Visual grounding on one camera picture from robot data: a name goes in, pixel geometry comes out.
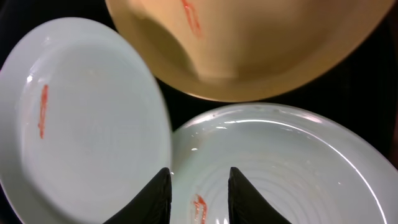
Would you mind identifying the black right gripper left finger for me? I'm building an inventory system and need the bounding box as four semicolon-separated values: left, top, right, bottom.
104;167;172;224

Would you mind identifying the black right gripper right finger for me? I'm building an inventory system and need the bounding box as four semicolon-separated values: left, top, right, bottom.
228;167;290;224

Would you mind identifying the light blue plate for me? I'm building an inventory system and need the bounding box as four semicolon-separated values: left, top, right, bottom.
1;17;171;223
170;103;397;223

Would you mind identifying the yellow plate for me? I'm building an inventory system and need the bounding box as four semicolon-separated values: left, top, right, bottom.
106;0;394;102

